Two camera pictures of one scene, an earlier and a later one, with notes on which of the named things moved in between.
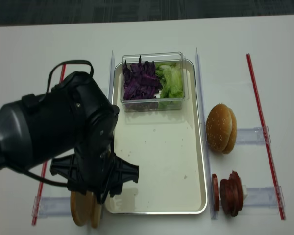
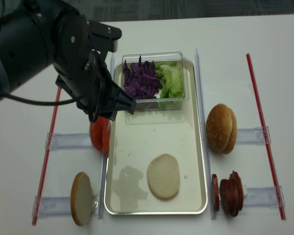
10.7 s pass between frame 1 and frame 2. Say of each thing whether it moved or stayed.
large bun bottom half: stayed
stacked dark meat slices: stayed
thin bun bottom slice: moved
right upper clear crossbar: stayed
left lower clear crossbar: stayed
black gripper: moved
